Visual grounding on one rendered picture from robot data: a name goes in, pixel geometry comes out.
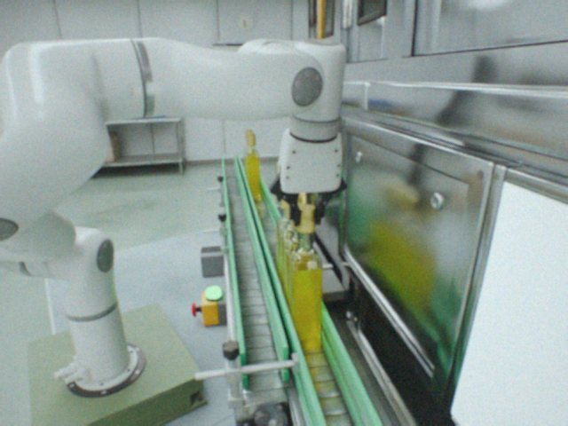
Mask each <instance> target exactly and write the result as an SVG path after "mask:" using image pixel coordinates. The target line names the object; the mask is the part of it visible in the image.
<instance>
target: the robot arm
mask: <svg viewBox="0 0 568 426"><path fill-rule="evenodd" d="M346 60H347V51H346V49H345V47H344V46H342V45H341V44H340V43H338V42H337V41H333V40H328V39H313V38H311V39H304V40H301V41H284V40H277V39H271V38H257V39H254V40H251V41H248V42H246V43H244V44H243V45H242V46H241V48H240V49H239V51H238V52H237V53H233V52H226V51H216V50H212V49H207V48H203V47H200V46H197V45H191V44H189V43H183V42H180V41H177V40H171V39H167V38H164V39H161V38H138V39H114V40H102V39H91V40H73V39H70V40H47V41H32V42H24V43H22V44H19V45H17V46H14V47H13V48H11V49H10V50H9V51H8V52H6V53H5V55H4V57H3V59H2V62H1V65H0V102H1V106H0V267H1V268H4V270H6V271H9V272H14V273H17V274H20V275H24V276H28V277H37V278H48V279H52V280H65V281H67V282H68V284H69V289H68V291H67V292H66V294H65V295H64V298H63V310H64V313H65V316H66V320H67V323H68V326H69V330H70V333H71V336H72V340H73V344H74V347H75V355H74V360H75V361H73V362H71V363H69V366H67V367H64V368H61V369H60V371H59V372H58V373H57V372H55V373H54V375H53V377H54V379H55V381H57V382H58V381H59V379H61V378H62V379H64V378H65V379H64V380H65V383H66V384H69V383H70V382H73V381H76V383H77V384H78V386H79V387H81V388H83V389H86V390H89V391H96V390H105V389H109V388H111V387H114V386H115V385H117V384H119V383H121V382H123V381H126V380H127V378H128V377H130V376H131V375H132V373H133V372H134V371H135V369H136V367H137V365H138V354H137V353H136V352H135V351H134V350H133V349H131V347H130V346H128V345H127V342H126V337H125V332H124V327H123V322H122V317H121V312H120V306H119V302H118V297H117V292H116V285H115V280H114V244H113V242H112V240H111V239H110V237H109V236H108V235H106V233H104V232H102V231H100V230H98V229H93V228H87V227H75V225H74V223H73V222H72V221H71V219H70V218H69V217H68V216H67V215H66V214H65V212H64V211H62V210H61V209H59V208H57V207H56V205H57V204H59V203H60V202H61V201H63V200H64V199H66V198H67V197H68V196H69V195H70V194H71V193H73V192H75V191H76V190H77V188H78V187H80V186H81V185H82V184H83V183H84V182H85V181H86V180H88V179H89V178H90V177H91V176H92V175H94V174H95V173H96V172H97V170H98V169H99V168H100V166H101V165H102V164H103V162H104V161H105V159H106V158H107V157H108V155H109V149H110V140H109V136H108V132H107V127H106V125H105V122H113V121H123V120H133V119H137V118H146V117H155V116H173V115H180V116H185V117H191V118H202V119H213V120H224V121H236V122H255V121H256V120H265V119H274V118H282V117H290V129H286V130H284V133H283V137H282V142H281V147H280V161H279V174H278V176H276V177H275V179H274V180H273V182H272V184H271V185H270V187H269V189H270V193H271V194H273V195H275V196H278V197H280V198H281V199H282V200H283V201H285V202H286V203H287V204H288V205H289V220H292V221H293V224H294V226H298V217H299V208H298V205H297V200H298V196H299V194H300V193H318V198H316V199H315V203H314V207H316V224H317V225H320V222H321V219H322V218H323V217H325V209H326V206H327V205H328V202H329V201H330V200H331V199H332V198H334V197H335V196H336V195H338V194H339V193H341V192H343V190H345V189H346V188H347V185H346V184H345V182H344V180H343V176H342V167H343V144H342V135H341V134H340V132H339V131H340V127H342V126H347V125H348V119H347V118H342V116H340V108H341V102H342V94H343V81H344V74H345V67H346ZM280 187H281V188H280ZM71 374H72V375H71ZM67 376H68V377H67ZM66 377H67V378H66Z"/></svg>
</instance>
